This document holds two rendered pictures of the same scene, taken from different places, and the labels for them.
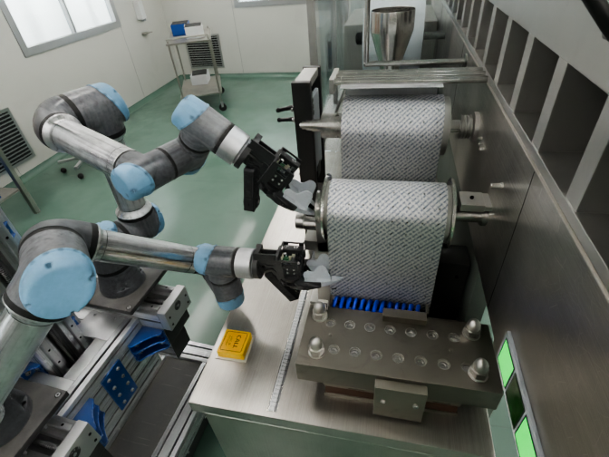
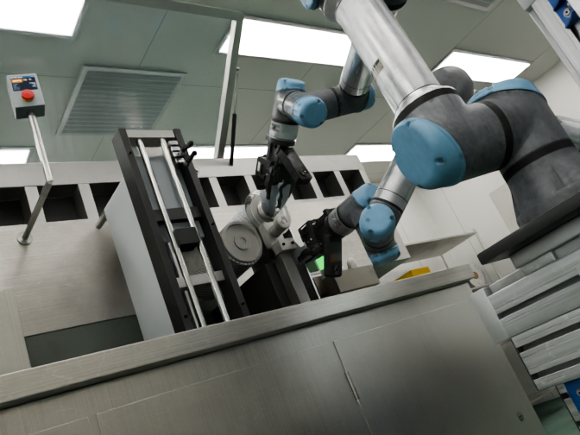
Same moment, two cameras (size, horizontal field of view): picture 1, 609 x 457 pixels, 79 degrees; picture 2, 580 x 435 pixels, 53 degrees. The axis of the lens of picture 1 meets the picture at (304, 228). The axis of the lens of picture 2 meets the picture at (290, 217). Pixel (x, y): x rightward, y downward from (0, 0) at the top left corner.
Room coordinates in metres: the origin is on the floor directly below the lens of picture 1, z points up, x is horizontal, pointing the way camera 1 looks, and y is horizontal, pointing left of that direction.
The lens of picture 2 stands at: (1.94, 0.81, 0.67)
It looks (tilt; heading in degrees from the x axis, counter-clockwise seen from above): 19 degrees up; 212
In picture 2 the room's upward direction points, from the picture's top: 23 degrees counter-clockwise
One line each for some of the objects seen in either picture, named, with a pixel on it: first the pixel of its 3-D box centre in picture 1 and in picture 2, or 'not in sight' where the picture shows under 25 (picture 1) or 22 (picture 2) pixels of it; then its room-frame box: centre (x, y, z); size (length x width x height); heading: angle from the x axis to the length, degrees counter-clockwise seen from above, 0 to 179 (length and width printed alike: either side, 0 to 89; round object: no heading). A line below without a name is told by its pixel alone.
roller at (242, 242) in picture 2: not in sight; (221, 261); (0.76, -0.21, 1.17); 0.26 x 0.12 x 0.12; 75
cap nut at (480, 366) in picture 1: (480, 367); not in sight; (0.38, -0.31, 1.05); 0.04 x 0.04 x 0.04
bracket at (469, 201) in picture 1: (474, 200); not in sight; (0.60, -0.35, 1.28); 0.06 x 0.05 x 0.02; 75
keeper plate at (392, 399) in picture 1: (398, 402); not in sight; (0.37, -0.16, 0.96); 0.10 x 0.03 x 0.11; 75
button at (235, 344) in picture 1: (235, 344); (412, 277); (0.59, 0.21, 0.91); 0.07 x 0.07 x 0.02; 75
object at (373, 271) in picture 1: (381, 275); (280, 272); (0.59, -0.16, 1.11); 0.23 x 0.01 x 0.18; 75
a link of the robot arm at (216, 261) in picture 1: (219, 261); (362, 206); (0.69, 0.22, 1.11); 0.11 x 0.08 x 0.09; 75
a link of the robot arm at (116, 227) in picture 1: (106, 246); (512, 126); (0.96, 0.65, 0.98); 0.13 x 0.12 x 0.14; 141
